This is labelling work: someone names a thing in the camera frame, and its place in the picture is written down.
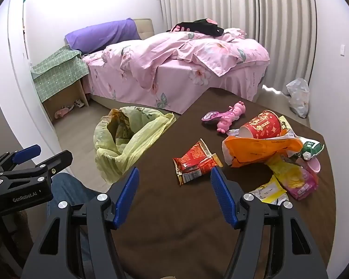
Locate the yellow packet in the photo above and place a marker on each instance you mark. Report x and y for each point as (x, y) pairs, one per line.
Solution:
(269, 190)

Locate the purple pillow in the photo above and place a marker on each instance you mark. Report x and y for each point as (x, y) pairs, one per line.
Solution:
(101, 35)

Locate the brown tablecloth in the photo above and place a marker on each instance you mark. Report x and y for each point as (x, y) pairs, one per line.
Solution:
(177, 223)

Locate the white shoe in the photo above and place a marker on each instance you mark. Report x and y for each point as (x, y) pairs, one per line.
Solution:
(79, 104)

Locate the trash bin with yellow bag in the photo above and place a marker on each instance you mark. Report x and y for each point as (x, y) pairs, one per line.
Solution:
(133, 148)

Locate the beige headboard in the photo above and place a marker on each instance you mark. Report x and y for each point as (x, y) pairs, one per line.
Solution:
(145, 27)

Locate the red paper cup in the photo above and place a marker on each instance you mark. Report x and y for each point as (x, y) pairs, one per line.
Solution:
(261, 125)

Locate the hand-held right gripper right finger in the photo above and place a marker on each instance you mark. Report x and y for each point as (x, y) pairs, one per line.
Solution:
(222, 197)

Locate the bed with pink floral sheet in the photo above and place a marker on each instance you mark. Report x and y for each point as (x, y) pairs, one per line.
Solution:
(174, 84)

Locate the orange plastic wrapper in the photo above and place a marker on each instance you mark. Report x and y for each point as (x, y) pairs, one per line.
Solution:
(250, 151)

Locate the small pink cup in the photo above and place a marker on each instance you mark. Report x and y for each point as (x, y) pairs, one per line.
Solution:
(314, 166)

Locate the yellow foil wrapper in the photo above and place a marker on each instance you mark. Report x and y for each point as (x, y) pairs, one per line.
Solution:
(285, 122)

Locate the pink slipper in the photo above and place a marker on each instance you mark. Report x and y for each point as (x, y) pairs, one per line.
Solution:
(61, 112)

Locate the green and white wrapper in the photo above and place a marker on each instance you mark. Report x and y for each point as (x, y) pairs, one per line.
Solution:
(312, 148)

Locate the red snack packet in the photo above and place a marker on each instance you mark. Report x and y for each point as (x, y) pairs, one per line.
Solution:
(194, 162)

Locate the pink yellow snack bag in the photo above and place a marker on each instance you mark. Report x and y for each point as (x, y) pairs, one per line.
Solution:
(296, 180)

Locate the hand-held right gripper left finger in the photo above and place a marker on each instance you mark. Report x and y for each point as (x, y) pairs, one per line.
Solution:
(128, 196)

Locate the wooden nightstand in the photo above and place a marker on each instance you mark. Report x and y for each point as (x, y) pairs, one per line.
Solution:
(84, 93)

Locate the pink floral duvet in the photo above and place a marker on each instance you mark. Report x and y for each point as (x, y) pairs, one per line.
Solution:
(151, 55)

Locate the striped beige curtain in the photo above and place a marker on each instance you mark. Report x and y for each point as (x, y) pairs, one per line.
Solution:
(250, 5)

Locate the white wall switch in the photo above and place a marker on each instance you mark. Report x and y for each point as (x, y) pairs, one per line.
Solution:
(342, 50)

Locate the white plastic bag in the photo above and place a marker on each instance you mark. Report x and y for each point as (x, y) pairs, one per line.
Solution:
(298, 98)

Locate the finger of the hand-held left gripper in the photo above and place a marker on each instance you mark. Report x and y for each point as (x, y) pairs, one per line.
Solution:
(58, 159)
(26, 152)

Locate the green checked cloth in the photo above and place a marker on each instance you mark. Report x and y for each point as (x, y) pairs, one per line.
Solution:
(58, 69)

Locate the person's leg in jeans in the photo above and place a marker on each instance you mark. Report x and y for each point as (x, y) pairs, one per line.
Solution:
(69, 189)

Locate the black pink garment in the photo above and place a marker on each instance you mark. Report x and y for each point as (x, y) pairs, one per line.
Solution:
(203, 27)

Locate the pink caterpillar toy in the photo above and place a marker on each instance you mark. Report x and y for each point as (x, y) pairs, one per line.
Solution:
(225, 119)

